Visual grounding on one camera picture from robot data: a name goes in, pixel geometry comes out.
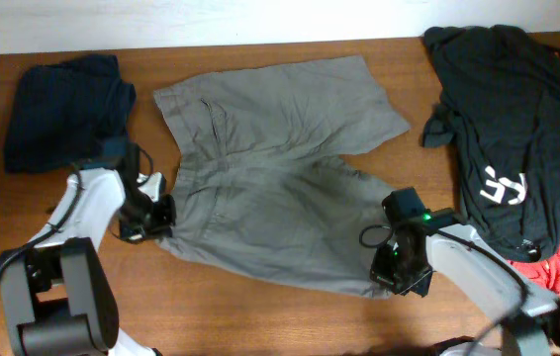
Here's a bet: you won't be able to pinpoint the grey shorts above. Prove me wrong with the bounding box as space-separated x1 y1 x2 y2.
153 55 410 299

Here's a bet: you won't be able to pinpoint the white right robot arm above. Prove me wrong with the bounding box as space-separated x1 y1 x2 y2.
372 222 560 355

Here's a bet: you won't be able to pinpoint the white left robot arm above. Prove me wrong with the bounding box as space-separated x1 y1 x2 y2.
0 166 175 356

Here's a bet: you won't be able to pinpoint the folded dark navy garment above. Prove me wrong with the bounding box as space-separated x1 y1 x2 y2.
3 53 137 173

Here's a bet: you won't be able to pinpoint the black t-shirt with white print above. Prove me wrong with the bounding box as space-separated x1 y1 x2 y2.
421 25 560 262

